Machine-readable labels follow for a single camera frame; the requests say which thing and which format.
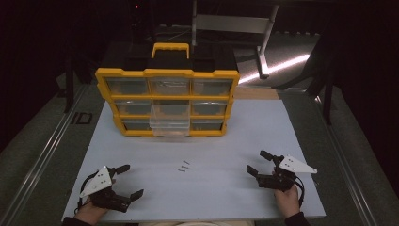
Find white metal stand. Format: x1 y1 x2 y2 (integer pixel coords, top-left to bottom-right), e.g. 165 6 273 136
190 0 280 80

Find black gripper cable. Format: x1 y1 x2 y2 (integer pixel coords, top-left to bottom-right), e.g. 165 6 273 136
294 176 306 208
74 170 97 215

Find person's left hand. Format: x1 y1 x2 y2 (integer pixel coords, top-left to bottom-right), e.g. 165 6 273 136
73 201 110 226

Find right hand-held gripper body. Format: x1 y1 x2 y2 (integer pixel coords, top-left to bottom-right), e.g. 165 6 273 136
255 153 318 193

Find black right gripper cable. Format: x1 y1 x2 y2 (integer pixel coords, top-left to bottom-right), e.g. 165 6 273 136
294 176 306 208

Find aluminium rail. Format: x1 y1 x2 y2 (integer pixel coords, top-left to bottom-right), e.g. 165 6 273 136
313 93 399 225
0 84 90 226

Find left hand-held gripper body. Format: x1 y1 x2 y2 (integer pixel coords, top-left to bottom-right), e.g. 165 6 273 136
79 166 133 214

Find person's right hand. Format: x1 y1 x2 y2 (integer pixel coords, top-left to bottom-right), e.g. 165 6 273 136
273 184 302 219

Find wooden board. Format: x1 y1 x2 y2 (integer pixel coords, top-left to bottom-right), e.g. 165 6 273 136
233 86 280 101

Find yellow and black drawer cabinet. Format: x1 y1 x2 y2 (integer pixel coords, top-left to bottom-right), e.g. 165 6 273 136
94 41 241 137

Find clear plastic drawer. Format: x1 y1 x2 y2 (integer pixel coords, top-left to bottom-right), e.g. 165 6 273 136
149 100 191 137

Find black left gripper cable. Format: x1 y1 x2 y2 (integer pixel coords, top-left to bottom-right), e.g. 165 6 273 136
74 170 97 215

